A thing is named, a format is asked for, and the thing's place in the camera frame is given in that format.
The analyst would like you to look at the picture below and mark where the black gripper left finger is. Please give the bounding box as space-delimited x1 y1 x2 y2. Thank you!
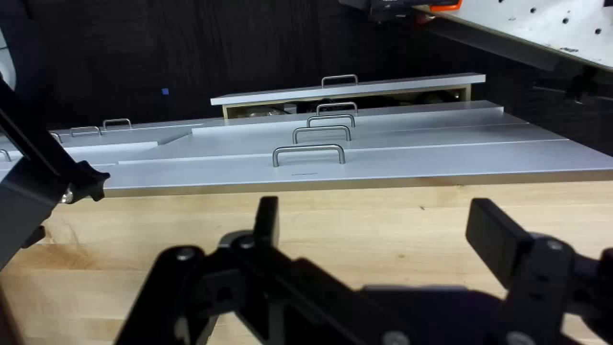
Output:
114 196 411 345

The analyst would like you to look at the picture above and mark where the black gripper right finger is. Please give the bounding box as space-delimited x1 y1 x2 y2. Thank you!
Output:
464 196 613 345

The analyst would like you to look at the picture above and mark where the white drawer cabinet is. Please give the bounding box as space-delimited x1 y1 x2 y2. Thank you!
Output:
0 71 613 198

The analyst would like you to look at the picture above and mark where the white pegboard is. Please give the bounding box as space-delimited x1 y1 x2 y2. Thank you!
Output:
434 0 613 73

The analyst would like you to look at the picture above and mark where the orange black clamp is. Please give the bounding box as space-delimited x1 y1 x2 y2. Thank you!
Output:
338 0 464 27

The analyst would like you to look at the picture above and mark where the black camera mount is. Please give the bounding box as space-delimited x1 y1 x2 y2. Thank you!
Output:
0 75 112 271

